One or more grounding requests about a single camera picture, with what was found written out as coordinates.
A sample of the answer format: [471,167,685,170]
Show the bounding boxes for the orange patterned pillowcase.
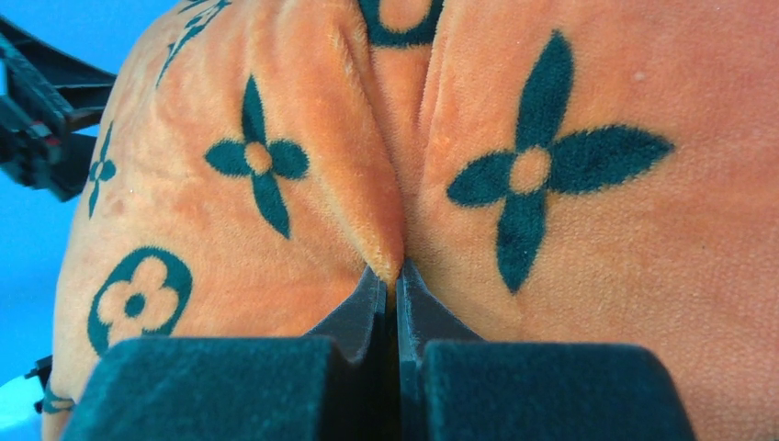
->
[42,1,778,440]

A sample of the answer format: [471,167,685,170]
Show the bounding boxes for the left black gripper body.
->
[1,18,116,202]

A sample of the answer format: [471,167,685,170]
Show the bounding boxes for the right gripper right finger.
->
[396,262,694,440]

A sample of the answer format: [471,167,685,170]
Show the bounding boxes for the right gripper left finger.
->
[64,271,390,440]

